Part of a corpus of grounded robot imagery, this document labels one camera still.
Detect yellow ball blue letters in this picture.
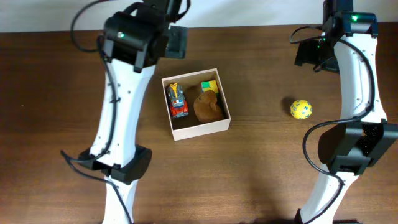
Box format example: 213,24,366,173
290,100,312,119

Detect red grey toy truck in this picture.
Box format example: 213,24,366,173
166,83,189,119

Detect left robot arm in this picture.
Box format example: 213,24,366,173
75,0,187,223

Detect brown plush toy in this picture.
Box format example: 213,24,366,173
193,90,225,123

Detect multicolour puzzle cube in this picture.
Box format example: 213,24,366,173
201,80,219,95

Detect white open cardboard box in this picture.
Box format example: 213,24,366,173
162,68,231,141

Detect left black cable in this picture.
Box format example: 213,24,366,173
60,0,191,224

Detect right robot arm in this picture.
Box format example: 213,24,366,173
294,0,397,223

